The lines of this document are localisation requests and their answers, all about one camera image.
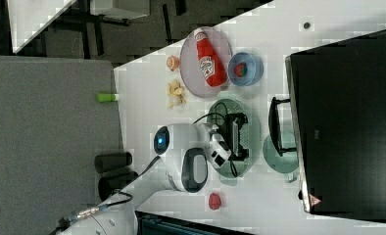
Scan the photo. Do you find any black cylinder base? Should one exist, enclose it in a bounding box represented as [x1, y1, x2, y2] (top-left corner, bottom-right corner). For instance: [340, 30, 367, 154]
[98, 171, 138, 201]
[94, 152, 132, 173]

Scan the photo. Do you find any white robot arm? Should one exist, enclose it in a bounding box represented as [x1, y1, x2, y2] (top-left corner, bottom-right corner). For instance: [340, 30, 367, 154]
[50, 113, 249, 235]

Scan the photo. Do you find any green mug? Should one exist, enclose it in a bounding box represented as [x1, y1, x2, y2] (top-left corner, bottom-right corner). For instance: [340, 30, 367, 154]
[263, 131, 299, 183]

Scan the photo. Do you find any blue bowl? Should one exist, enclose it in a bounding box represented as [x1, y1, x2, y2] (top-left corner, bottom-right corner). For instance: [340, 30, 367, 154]
[227, 52, 264, 86]

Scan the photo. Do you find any green marker object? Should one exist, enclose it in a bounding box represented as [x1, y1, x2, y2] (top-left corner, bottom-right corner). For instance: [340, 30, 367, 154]
[96, 93, 120, 103]

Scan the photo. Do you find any small strawberry in bowl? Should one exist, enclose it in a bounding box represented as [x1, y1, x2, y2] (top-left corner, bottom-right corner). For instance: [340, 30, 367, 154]
[234, 63, 247, 77]

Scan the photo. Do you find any peeled banana toy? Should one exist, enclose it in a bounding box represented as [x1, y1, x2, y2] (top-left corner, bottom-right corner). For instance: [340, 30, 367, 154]
[167, 79, 186, 109]

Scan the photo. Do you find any orange slice toy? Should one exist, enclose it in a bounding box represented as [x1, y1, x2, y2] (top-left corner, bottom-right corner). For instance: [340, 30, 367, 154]
[167, 55, 179, 71]

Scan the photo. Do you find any black toaster oven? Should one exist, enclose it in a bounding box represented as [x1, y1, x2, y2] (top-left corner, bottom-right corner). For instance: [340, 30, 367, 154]
[268, 29, 386, 223]

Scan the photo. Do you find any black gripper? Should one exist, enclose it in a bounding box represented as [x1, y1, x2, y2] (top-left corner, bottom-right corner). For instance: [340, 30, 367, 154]
[220, 113, 249, 161]

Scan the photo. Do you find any blue metal frame rail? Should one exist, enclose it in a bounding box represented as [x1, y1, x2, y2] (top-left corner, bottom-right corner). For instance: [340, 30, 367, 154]
[135, 211, 252, 235]

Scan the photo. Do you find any purple round plate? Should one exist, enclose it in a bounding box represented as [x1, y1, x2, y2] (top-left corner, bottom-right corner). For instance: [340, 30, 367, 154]
[179, 26, 232, 98]

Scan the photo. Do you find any red ketchup bottle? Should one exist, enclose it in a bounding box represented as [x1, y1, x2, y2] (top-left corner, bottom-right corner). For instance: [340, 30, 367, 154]
[194, 28, 227, 87]

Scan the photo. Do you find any green plastic strainer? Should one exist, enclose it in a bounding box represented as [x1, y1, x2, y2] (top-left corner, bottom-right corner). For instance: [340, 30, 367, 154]
[207, 92, 261, 186]

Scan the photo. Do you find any red strawberry toy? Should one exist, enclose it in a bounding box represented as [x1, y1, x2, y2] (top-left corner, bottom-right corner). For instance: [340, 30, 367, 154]
[208, 193, 221, 211]

